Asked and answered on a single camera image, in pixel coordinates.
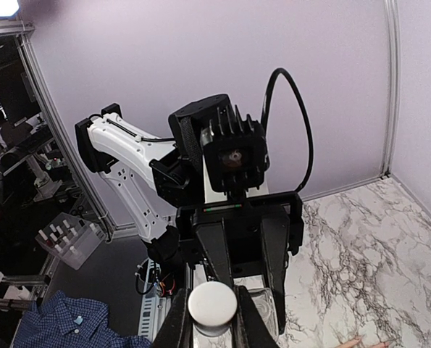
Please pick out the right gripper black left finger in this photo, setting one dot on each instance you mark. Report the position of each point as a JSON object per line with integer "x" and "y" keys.
{"x": 177, "y": 328}

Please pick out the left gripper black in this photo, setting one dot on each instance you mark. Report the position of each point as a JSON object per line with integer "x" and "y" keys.
{"x": 245, "y": 238}

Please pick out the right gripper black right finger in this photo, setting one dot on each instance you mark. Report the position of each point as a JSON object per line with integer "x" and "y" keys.
{"x": 248, "y": 328}

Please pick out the clear nail polish bottle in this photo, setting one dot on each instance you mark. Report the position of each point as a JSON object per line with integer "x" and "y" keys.
{"x": 265, "y": 304}

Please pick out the blue checked shirt forearm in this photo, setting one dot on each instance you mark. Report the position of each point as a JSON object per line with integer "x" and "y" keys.
{"x": 64, "y": 321}

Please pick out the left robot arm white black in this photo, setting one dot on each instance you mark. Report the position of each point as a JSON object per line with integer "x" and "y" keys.
{"x": 201, "y": 194}

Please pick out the clear acrylic polish organizer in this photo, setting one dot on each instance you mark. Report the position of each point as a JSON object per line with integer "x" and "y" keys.
{"x": 70, "y": 239}

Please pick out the person seated in background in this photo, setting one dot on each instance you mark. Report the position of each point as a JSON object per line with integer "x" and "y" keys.
{"x": 11, "y": 135}

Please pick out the black monitor screen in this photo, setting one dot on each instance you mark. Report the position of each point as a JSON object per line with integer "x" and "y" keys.
{"x": 17, "y": 96}

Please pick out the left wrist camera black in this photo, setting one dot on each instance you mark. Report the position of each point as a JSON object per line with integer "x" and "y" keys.
{"x": 235, "y": 153}

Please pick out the left aluminium corner post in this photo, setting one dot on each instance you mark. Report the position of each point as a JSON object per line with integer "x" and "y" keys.
{"x": 394, "y": 87}

